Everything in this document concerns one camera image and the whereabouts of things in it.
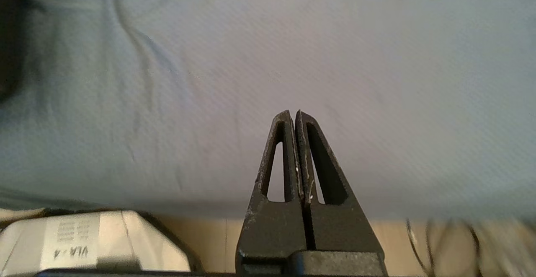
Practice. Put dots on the blue bed sheet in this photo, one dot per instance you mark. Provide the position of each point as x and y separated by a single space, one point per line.
335 59

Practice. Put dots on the grey labelled robot cover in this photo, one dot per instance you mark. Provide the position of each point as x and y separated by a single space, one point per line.
125 243

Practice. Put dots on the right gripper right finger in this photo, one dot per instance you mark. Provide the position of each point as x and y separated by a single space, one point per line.
339 231

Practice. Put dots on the black hooded sweatshirt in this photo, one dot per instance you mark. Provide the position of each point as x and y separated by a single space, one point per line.
8 38

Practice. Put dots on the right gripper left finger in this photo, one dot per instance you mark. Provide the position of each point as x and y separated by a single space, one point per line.
272 231

